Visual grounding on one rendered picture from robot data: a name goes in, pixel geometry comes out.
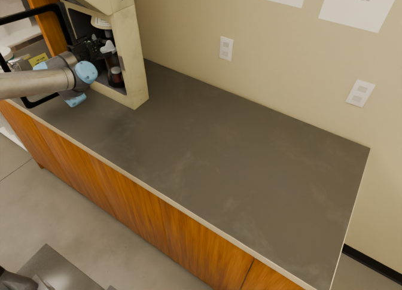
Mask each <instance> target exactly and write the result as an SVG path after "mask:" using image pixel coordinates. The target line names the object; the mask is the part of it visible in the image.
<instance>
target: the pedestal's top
mask: <svg viewBox="0 0 402 290"><path fill-rule="evenodd" d="M16 274H19V275H22V276H25V277H29V278H33V277H34V276H35V275H36V274H37V275H38V276H39V277H40V278H41V279H42V281H44V280H45V281H46V282H48V283H49V284H50V285H51V286H52V287H53V288H54V289H55V290H105V289H103V287H101V286H100V285H99V284H97V283H96V282H95V281H94V280H92V279H91V278H90V277H88V275H86V274H85V273H83V272H82V271H81V270H80V269H79V268H77V267H76V266H74V265H73V264H72V263H71V262H69V261H68V260H67V259H66V258H65V257H63V256H62V255H61V254H60V253H58V252H57V251H55V250H54V249H53V248H52V247H51V246H49V245H48V244H45V245H44V246H43V247H42V248H41V249H40V250H39V251H38V252H37V253H36V254H35V255H34V256H33V257H32V258H31V259H30V260H29V261H28V262H27V263H26V264H25V265H24V266H23V267H22V268H21V269H20V270H19V271H18V272H17V273H16Z"/></svg>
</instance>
